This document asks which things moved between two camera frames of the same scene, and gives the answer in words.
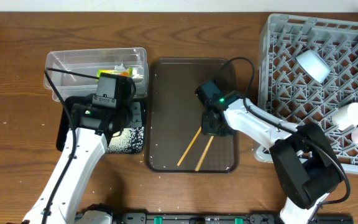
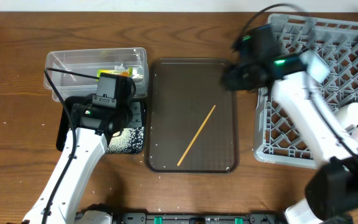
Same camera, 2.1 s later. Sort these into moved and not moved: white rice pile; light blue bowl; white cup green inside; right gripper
Moved: right gripper
Not moved: white cup green inside; white rice pile; light blue bowl
